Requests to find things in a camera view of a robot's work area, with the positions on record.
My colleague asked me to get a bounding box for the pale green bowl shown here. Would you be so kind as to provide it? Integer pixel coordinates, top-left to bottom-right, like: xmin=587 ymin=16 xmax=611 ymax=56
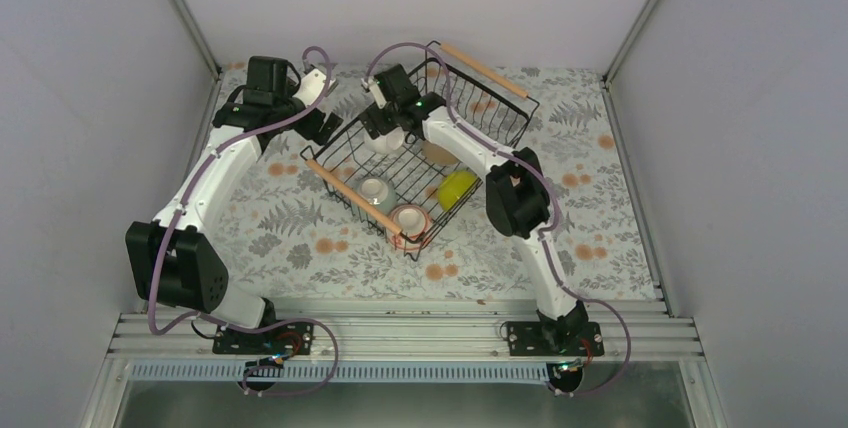
xmin=356 ymin=176 xmax=398 ymax=215

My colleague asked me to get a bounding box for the white ceramic bowl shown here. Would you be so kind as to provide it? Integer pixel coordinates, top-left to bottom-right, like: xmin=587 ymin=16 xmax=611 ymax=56
xmin=363 ymin=128 xmax=406 ymax=155

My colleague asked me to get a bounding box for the white bowl orange rim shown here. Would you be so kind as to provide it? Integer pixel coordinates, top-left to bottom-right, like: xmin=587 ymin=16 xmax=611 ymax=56
xmin=387 ymin=204 xmax=432 ymax=253

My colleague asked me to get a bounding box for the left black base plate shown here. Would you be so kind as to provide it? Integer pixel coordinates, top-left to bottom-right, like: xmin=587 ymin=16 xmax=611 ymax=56
xmin=212 ymin=322 xmax=315 ymax=357

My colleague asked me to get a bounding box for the beige ceramic bowl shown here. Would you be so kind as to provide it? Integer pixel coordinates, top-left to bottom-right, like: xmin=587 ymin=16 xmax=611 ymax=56
xmin=421 ymin=141 xmax=459 ymax=167

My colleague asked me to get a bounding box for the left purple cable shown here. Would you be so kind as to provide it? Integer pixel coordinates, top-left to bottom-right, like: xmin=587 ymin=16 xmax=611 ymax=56
xmin=146 ymin=45 xmax=340 ymax=398

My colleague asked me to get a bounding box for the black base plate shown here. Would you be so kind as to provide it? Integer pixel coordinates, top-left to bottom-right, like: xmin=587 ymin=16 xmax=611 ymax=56
xmin=212 ymin=322 xmax=315 ymax=357
xmin=501 ymin=321 xmax=605 ymax=357

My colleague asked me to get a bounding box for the black wire dish rack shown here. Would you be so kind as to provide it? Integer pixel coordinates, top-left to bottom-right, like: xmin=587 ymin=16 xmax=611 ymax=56
xmin=305 ymin=41 xmax=552 ymax=259

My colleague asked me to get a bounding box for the white slotted cable duct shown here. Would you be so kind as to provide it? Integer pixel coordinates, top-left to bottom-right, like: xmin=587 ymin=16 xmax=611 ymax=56
xmin=127 ymin=360 xmax=549 ymax=384

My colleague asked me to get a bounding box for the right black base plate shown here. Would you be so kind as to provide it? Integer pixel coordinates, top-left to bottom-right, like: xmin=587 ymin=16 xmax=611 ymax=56
xmin=501 ymin=321 xmax=605 ymax=357

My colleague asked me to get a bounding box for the yellow-green bowl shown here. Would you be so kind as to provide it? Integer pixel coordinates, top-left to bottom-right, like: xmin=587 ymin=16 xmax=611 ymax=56
xmin=436 ymin=170 xmax=478 ymax=212

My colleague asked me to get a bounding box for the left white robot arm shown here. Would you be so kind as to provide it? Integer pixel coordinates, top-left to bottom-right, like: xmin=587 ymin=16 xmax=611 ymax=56
xmin=125 ymin=56 xmax=341 ymax=353

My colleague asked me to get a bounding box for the purple cable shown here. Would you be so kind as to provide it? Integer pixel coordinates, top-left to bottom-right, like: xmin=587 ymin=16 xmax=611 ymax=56
xmin=364 ymin=41 xmax=633 ymax=400
xmin=146 ymin=45 xmax=340 ymax=398

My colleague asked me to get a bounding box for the floral patterned table mat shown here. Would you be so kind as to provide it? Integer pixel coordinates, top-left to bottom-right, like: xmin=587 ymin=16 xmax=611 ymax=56
xmin=208 ymin=67 xmax=656 ymax=301

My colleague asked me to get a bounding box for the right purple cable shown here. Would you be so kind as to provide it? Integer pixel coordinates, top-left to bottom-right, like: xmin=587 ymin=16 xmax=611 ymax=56
xmin=364 ymin=41 xmax=633 ymax=400

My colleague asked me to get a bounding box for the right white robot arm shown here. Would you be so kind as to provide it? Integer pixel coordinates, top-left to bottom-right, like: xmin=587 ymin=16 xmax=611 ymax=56
xmin=360 ymin=65 xmax=589 ymax=355

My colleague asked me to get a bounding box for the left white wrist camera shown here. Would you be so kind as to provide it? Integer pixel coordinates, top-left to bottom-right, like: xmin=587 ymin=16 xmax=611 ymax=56
xmin=295 ymin=67 xmax=337 ymax=105

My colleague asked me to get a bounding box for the aluminium rail frame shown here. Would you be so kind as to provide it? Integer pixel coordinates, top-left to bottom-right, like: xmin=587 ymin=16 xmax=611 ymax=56
xmin=83 ymin=299 xmax=725 ymax=427

